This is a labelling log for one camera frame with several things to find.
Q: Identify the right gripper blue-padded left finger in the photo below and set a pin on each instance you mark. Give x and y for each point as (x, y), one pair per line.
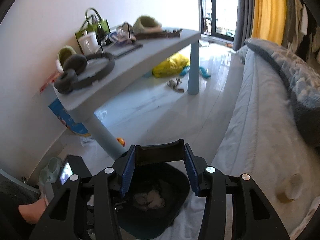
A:
(83, 204)

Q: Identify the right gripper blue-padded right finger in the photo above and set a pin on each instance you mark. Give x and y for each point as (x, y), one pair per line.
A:
(253, 215)

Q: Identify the white sock back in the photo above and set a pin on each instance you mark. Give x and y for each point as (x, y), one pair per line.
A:
(150, 200)

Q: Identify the dark teal trash bin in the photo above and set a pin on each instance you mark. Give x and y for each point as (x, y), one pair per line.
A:
(172, 185)

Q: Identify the person's left hand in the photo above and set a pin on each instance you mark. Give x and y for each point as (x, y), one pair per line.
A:
(32, 213)

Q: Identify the blue cat food bag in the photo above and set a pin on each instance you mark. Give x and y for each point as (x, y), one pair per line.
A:
(77, 128)

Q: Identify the yellow red ball toy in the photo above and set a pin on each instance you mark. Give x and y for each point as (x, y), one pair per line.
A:
(121, 141)

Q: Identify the light blue side table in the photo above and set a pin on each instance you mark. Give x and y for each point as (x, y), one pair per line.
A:
(82, 104)

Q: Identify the grey bed mattress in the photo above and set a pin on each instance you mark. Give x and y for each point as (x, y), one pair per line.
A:
(261, 139)

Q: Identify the brown tape roll far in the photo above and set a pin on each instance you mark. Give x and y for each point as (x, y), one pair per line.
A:
(290, 189)

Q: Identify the grey over-ear headphones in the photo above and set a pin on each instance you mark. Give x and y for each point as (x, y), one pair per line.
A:
(80, 71)

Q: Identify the small grey floor toy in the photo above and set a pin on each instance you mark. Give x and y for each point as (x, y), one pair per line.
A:
(174, 85)

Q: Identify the green fuzzy slipper near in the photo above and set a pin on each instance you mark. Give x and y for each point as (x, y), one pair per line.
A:
(63, 54)

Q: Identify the green fuzzy slipper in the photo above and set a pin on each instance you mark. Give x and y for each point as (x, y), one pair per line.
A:
(63, 54)
(147, 24)

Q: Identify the dark grey fleece blanket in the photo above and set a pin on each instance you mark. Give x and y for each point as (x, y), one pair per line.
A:
(307, 121)

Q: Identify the yellow plastic bag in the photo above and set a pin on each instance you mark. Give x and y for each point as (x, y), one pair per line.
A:
(171, 66)

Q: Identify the white lidded mug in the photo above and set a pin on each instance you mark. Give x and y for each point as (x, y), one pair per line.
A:
(88, 42)

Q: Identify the blue patterned duvet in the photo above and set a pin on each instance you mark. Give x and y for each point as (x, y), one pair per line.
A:
(301, 79)

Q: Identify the green tote bag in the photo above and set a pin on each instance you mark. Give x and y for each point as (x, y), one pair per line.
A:
(94, 23)

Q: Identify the dark wooden sticks bundle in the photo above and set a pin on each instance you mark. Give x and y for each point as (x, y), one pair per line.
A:
(163, 34)

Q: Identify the grey curtain left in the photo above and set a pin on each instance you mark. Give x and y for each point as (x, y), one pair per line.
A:
(244, 23)

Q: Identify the green fuzzy slipper far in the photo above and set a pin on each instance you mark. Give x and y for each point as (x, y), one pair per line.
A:
(147, 24)

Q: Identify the clothes rack with clothes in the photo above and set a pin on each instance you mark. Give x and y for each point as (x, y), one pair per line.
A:
(301, 35)

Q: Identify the balcony glass door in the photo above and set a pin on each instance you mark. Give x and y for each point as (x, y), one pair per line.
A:
(218, 18)

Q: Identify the yellow curtain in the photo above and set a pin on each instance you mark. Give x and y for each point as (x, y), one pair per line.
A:
(269, 20)

